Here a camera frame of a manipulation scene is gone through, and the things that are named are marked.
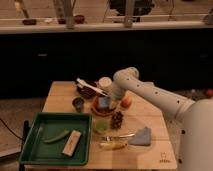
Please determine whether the green plastic tray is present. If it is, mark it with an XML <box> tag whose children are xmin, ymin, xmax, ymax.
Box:
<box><xmin>19</xmin><ymin>112</ymin><xmax>92</xmax><ymax>166</ymax></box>

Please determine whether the wooden block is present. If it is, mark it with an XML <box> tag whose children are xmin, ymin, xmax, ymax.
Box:
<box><xmin>62</xmin><ymin>130</ymin><xmax>81</xmax><ymax>156</ymax></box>

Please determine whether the white cup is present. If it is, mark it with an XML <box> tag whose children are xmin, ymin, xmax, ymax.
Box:
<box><xmin>98</xmin><ymin>77</ymin><xmax>112</xmax><ymax>93</ymax></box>

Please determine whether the dark grape bunch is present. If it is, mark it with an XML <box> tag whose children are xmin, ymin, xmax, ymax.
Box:
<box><xmin>111</xmin><ymin>112</ymin><xmax>123</xmax><ymax>129</ymax></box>

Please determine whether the blue cloth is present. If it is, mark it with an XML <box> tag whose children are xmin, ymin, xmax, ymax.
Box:
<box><xmin>128</xmin><ymin>127</ymin><xmax>151</xmax><ymax>146</ymax></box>

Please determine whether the small dark cup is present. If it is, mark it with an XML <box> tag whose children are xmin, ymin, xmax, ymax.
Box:
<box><xmin>72</xmin><ymin>97</ymin><xmax>84</xmax><ymax>112</ymax></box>

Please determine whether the red bowl on shelf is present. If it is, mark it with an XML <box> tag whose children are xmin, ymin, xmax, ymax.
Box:
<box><xmin>74</xmin><ymin>15</ymin><xmax>85</xmax><ymax>24</ymax></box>

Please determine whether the yellow corn cob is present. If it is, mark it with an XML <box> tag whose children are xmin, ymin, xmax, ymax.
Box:
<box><xmin>100</xmin><ymin>141</ymin><xmax>127</xmax><ymax>150</ymax></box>

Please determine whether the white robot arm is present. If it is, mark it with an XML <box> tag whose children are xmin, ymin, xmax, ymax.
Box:
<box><xmin>109</xmin><ymin>67</ymin><xmax>213</xmax><ymax>171</ymax></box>

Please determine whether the orange peach fruit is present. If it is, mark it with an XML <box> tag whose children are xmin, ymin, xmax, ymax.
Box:
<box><xmin>120</xmin><ymin>97</ymin><xmax>132</xmax><ymax>109</ymax></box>

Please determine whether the dark brown bowl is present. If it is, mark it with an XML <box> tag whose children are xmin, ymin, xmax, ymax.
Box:
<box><xmin>76</xmin><ymin>80</ymin><xmax>97</xmax><ymax>99</ymax></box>

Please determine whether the dark bowl on shelf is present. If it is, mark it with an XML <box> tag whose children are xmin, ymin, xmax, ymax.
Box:
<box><xmin>22</xmin><ymin>19</ymin><xmax>37</xmax><ymax>25</ymax></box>

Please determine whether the blue sponge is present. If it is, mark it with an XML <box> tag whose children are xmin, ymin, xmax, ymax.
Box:
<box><xmin>97</xmin><ymin>97</ymin><xmax>109</xmax><ymax>110</ymax></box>

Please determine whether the light green cup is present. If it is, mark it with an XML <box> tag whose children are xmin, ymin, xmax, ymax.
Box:
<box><xmin>95</xmin><ymin>119</ymin><xmax>109</xmax><ymax>134</ymax></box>

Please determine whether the green cucumber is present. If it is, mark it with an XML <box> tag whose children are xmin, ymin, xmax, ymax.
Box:
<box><xmin>43</xmin><ymin>130</ymin><xmax>70</xmax><ymax>143</ymax></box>

